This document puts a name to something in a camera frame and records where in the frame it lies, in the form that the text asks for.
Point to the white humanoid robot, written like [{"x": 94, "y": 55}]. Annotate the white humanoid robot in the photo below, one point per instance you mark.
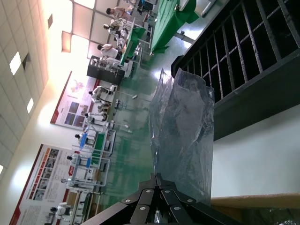
[
  {"x": 93, "y": 117},
  {"x": 62, "y": 208},
  {"x": 100, "y": 92}
]

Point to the wall poster with map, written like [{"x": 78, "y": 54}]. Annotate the wall poster with map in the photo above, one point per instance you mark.
[{"x": 75, "y": 105}]

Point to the workstation with green tray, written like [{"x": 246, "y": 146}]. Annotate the workstation with green tray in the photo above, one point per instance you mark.
[{"x": 98, "y": 143}]

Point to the bagged graphics card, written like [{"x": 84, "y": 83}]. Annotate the bagged graphics card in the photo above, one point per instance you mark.
[{"x": 286, "y": 221}]

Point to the green cloth covered table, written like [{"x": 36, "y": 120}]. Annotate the green cloth covered table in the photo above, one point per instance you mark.
[
  {"x": 131, "y": 44},
  {"x": 168, "y": 23}
]

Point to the grey translucent antistatic bag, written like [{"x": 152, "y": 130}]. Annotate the grey translucent antistatic bag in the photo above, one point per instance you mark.
[{"x": 182, "y": 140}]

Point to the person in light shirt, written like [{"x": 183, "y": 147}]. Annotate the person in light shirt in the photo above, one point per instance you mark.
[{"x": 117, "y": 11}]

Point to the brown cardboard box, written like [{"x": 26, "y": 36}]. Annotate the brown cardboard box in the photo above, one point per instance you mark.
[{"x": 257, "y": 199}]

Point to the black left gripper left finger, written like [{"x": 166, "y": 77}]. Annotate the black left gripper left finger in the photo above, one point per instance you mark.
[{"x": 140, "y": 206}]

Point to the person in white shirt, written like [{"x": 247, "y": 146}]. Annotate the person in white shirt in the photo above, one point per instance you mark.
[{"x": 110, "y": 50}]

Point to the black cabinet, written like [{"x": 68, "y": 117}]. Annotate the black cabinet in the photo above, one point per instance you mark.
[{"x": 96, "y": 70}]

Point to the wall poster with photo grid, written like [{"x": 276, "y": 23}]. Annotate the wall poster with photo grid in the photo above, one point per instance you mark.
[{"x": 42, "y": 182}]

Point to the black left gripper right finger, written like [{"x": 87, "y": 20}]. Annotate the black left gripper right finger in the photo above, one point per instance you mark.
[{"x": 180, "y": 208}]

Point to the black slotted plastic container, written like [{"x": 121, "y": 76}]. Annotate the black slotted plastic container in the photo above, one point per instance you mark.
[{"x": 257, "y": 105}]

